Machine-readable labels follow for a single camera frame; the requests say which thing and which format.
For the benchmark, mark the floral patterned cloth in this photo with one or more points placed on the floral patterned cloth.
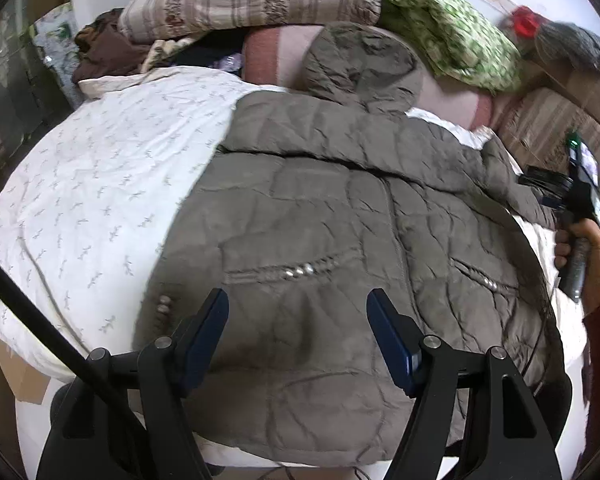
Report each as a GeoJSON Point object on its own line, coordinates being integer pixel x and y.
{"type": "Point", "coordinates": [55, 40]}

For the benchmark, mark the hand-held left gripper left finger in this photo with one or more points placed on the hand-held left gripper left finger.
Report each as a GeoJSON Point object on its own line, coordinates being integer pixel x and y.
{"type": "Point", "coordinates": [207, 340]}

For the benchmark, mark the pink blanket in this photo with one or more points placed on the pink blanket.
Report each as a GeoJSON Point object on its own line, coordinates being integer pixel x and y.
{"type": "Point", "coordinates": [280, 55]}

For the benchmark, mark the cream cloth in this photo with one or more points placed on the cream cloth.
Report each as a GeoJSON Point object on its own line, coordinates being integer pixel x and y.
{"type": "Point", "coordinates": [165, 50]}

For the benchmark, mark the white leaf-print bed sheet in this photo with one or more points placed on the white leaf-print bed sheet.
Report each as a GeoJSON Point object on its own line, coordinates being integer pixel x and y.
{"type": "Point", "coordinates": [105, 185]}

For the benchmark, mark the green patterned blanket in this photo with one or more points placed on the green patterned blanket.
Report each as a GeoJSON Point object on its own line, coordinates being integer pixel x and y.
{"type": "Point", "coordinates": [445, 25]}

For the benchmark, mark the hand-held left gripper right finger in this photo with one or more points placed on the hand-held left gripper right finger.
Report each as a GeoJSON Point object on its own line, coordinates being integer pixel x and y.
{"type": "Point", "coordinates": [387, 340]}

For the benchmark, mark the cardboard box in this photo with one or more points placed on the cardboard box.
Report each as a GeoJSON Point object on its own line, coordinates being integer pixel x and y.
{"type": "Point", "coordinates": [20, 375]}

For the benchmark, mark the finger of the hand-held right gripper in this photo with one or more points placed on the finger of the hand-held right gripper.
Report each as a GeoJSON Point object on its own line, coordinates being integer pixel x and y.
{"type": "Point", "coordinates": [542, 182]}

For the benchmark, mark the brown cloth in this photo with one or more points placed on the brown cloth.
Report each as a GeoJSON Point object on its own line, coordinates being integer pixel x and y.
{"type": "Point", "coordinates": [110, 50]}

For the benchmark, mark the grey fabric item red trim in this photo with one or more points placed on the grey fabric item red trim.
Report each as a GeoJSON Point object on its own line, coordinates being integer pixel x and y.
{"type": "Point", "coordinates": [570, 42]}

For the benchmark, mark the grey-brown quilted jacket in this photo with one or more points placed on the grey-brown quilted jacket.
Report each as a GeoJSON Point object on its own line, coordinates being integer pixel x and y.
{"type": "Point", "coordinates": [330, 210]}

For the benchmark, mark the large striped floral cushion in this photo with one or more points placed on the large striped floral cushion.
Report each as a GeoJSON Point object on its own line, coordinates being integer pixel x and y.
{"type": "Point", "coordinates": [540, 120]}

